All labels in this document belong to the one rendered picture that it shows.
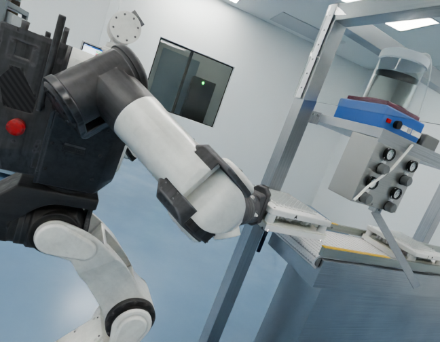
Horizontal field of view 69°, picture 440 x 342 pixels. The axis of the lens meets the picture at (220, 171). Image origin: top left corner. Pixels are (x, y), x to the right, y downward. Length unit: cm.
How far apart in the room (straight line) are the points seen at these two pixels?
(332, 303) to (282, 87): 521
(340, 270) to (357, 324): 39
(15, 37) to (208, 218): 49
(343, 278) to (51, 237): 93
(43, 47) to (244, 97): 539
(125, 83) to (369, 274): 108
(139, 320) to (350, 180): 74
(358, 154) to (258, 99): 509
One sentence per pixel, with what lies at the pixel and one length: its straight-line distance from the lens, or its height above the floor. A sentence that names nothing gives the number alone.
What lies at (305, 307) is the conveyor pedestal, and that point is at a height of 65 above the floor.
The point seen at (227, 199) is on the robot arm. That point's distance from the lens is 50.
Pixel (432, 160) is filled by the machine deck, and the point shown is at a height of 130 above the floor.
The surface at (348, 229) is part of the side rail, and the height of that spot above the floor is 91.
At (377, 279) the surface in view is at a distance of 139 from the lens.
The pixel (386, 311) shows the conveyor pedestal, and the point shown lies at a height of 67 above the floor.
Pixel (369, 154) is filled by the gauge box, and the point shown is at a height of 124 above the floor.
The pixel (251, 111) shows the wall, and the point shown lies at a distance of 606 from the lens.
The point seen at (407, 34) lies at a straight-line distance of 104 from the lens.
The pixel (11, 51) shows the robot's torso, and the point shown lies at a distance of 75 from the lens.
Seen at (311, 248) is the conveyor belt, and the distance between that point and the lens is 117.
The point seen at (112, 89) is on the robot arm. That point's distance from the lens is 55.
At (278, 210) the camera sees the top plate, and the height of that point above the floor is 100.
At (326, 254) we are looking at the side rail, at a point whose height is 90.
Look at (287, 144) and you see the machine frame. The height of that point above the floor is 118.
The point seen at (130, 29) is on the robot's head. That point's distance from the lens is 79.
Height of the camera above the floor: 122
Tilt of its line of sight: 10 degrees down
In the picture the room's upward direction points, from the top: 20 degrees clockwise
